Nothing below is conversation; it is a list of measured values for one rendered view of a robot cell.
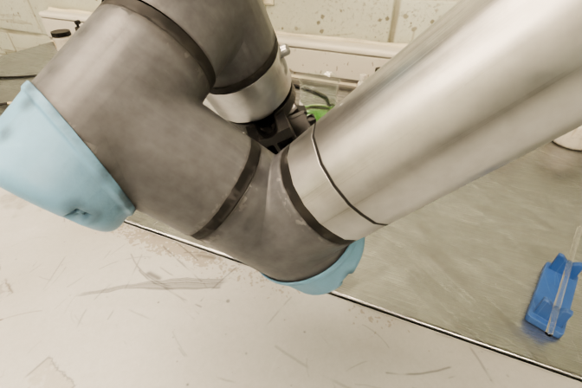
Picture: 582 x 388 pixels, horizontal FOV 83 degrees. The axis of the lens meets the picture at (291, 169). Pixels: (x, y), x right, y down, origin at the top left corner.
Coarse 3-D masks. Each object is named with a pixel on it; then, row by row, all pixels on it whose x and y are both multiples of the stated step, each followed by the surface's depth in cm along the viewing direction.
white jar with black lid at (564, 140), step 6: (570, 132) 64; (576, 132) 63; (558, 138) 66; (564, 138) 65; (570, 138) 64; (576, 138) 64; (558, 144) 66; (564, 144) 65; (570, 144) 65; (576, 144) 64
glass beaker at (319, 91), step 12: (312, 72) 53; (324, 72) 53; (300, 84) 50; (312, 84) 53; (324, 84) 54; (336, 84) 51; (300, 96) 51; (312, 96) 49; (324, 96) 49; (336, 96) 50; (312, 108) 50; (324, 108) 50
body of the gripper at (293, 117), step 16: (288, 96) 29; (288, 112) 29; (304, 112) 37; (240, 128) 30; (256, 128) 29; (272, 128) 31; (288, 128) 28; (304, 128) 34; (272, 144) 29; (288, 144) 33
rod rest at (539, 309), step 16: (560, 256) 40; (544, 272) 41; (560, 272) 40; (576, 272) 39; (544, 288) 39; (544, 304) 35; (528, 320) 37; (544, 320) 36; (560, 320) 35; (560, 336) 35
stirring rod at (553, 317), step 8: (576, 232) 43; (576, 240) 42; (576, 248) 41; (568, 256) 40; (568, 264) 39; (568, 272) 38; (560, 288) 36; (560, 296) 35; (560, 304) 35; (552, 312) 34; (552, 320) 33; (552, 328) 33
